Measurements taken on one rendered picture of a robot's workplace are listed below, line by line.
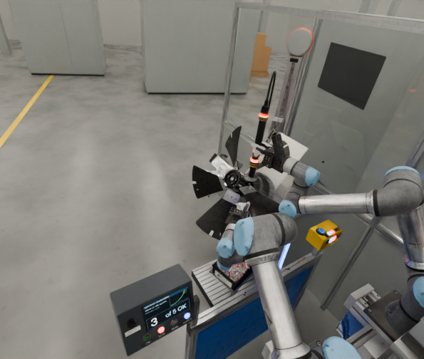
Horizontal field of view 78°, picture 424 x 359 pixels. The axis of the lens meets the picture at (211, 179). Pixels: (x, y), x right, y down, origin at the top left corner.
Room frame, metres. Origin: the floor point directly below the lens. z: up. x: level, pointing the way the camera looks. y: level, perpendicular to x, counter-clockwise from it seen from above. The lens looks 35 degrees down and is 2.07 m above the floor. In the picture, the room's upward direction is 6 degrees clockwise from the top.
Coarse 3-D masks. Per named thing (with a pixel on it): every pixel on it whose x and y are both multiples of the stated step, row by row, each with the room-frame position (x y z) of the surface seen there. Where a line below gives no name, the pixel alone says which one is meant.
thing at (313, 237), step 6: (324, 222) 1.13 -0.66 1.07; (330, 222) 1.13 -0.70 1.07; (312, 228) 1.07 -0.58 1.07; (318, 228) 1.07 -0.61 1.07; (324, 228) 1.08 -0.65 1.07; (330, 228) 1.08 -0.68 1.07; (312, 234) 1.05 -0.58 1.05; (318, 234) 1.03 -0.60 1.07; (336, 234) 1.05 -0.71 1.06; (312, 240) 1.04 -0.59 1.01; (318, 240) 1.01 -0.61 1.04; (324, 240) 0.99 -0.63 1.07; (336, 240) 1.07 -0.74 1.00; (318, 246) 1.00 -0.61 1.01; (324, 246) 1.01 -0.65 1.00
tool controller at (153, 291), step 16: (160, 272) 0.58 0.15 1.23; (176, 272) 0.58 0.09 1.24; (128, 288) 0.50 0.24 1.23; (144, 288) 0.51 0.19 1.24; (160, 288) 0.51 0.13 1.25; (176, 288) 0.51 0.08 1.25; (192, 288) 0.54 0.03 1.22; (112, 304) 0.46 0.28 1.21; (128, 304) 0.44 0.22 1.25; (144, 304) 0.45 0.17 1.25; (160, 304) 0.47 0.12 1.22; (176, 304) 0.49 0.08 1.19; (192, 304) 0.52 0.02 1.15; (128, 320) 0.41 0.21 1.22; (144, 320) 0.43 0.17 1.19; (192, 320) 0.50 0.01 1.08; (128, 336) 0.39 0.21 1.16; (160, 336) 0.43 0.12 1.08; (128, 352) 0.37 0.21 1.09
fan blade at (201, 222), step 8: (224, 200) 1.19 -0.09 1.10; (216, 208) 1.17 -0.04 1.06; (224, 208) 1.17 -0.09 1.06; (208, 216) 1.15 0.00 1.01; (216, 216) 1.14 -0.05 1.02; (224, 216) 1.14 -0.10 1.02; (200, 224) 1.12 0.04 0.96; (208, 224) 1.12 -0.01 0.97; (216, 224) 1.11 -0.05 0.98; (208, 232) 1.09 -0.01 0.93; (216, 232) 1.09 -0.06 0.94
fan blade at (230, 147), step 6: (240, 126) 1.52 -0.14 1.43; (234, 132) 1.54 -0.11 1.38; (228, 138) 1.59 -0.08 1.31; (234, 138) 1.50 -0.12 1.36; (228, 144) 1.57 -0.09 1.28; (234, 144) 1.46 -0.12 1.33; (228, 150) 1.55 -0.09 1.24; (234, 150) 1.43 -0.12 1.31; (234, 156) 1.40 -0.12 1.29; (234, 162) 1.38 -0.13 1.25
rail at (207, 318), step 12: (300, 264) 0.99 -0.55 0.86; (312, 264) 1.05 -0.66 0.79; (288, 276) 0.93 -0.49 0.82; (252, 288) 0.81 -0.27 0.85; (228, 300) 0.73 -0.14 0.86; (240, 300) 0.73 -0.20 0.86; (252, 300) 0.78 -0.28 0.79; (204, 312) 0.65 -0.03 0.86; (216, 312) 0.66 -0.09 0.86; (228, 312) 0.69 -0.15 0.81; (204, 324) 0.61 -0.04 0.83
